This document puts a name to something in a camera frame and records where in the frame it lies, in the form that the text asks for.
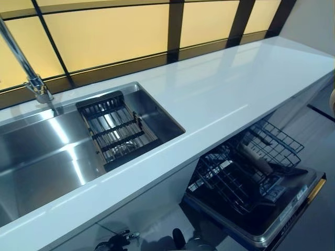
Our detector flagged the black sink drying rack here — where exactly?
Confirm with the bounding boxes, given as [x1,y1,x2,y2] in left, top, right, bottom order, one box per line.
[75,90,163,173]

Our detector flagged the chrome gooseneck kitchen faucet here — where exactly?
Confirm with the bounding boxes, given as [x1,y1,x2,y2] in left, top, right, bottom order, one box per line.
[0,15,64,116]

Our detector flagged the cream ceramic plate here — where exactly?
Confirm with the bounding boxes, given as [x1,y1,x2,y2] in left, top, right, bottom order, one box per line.
[243,143,274,176]
[329,88,335,118]

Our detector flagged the right robot leg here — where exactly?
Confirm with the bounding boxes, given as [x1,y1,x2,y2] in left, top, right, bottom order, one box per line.
[186,231,210,251]

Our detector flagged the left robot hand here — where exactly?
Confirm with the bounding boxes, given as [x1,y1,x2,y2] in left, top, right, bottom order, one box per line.
[95,229,142,251]

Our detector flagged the black lower dishwasher rack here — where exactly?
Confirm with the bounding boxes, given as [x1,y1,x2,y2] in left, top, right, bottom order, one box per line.
[186,135,284,213]

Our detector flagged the white cabinet door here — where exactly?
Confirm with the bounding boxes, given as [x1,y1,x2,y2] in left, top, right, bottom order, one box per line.
[0,156,203,251]

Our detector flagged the black built-in dishwasher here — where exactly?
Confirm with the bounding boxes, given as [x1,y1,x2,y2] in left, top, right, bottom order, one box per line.
[180,156,328,251]

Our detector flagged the stainless steel kitchen sink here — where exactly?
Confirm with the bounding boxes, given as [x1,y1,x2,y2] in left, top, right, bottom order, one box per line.
[0,81,187,226]

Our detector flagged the yellow window with dark frame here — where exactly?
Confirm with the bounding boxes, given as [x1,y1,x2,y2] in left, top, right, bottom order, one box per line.
[0,0,292,111]

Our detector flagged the black right robot foot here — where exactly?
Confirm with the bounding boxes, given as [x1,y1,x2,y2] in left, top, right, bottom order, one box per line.
[172,227,185,248]

